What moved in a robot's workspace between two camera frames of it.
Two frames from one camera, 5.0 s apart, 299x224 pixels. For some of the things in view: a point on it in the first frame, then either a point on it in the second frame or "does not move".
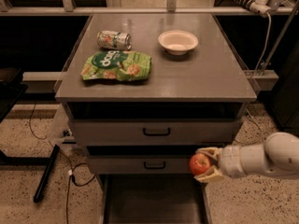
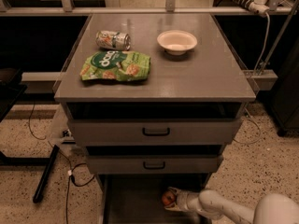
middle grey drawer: [139, 164] does not move
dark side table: [11, 90] does not move
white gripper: [230, 161] to [183, 200]
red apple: [199, 163] to [167, 198]
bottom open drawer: [152, 199] does not move
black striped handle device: [259, 5] does not move
